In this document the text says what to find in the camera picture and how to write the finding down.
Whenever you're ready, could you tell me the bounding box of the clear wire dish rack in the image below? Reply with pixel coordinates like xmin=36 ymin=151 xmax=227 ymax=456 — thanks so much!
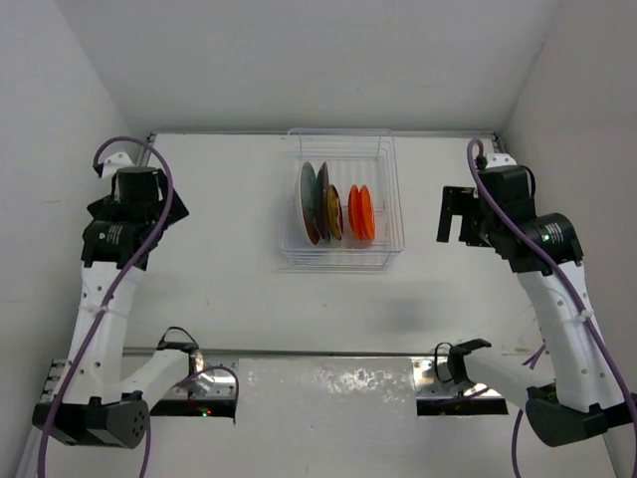
xmin=280 ymin=127 xmax=405 ymax=272

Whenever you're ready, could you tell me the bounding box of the red plate with teal print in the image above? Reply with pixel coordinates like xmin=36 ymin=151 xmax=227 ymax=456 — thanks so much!
xmin=315 ymin=161 xmax=331 ymax=243

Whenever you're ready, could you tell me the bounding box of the teal glazed plate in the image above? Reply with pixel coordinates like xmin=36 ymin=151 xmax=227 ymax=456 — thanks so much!
xmin=295 ymin=161 xmax=320 ymax=245

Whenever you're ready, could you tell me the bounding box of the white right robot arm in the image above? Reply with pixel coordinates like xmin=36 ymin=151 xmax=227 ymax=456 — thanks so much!
xmin=437 ymin=153 xmax=636 ymax=447

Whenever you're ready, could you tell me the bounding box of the orange plate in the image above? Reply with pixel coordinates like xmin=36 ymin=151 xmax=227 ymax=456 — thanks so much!
xmin=359 ymin=185 xmax=375 ymax=241
xmin=348 ymin=185 xmax=365 ymax=241

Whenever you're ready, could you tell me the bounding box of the brown yellow plate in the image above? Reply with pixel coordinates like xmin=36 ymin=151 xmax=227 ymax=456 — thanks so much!
xmin=326 ymin=184 xmax=343 ymax=241

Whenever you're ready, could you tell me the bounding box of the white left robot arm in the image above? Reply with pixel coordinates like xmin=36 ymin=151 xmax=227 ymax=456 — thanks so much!
xmin=32 ymin=155 xmax=199 ymax=449

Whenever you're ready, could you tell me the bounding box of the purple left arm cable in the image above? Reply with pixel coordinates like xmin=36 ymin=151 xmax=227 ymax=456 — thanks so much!
xmin=36 ymin=135 xmax=238 ymax=478

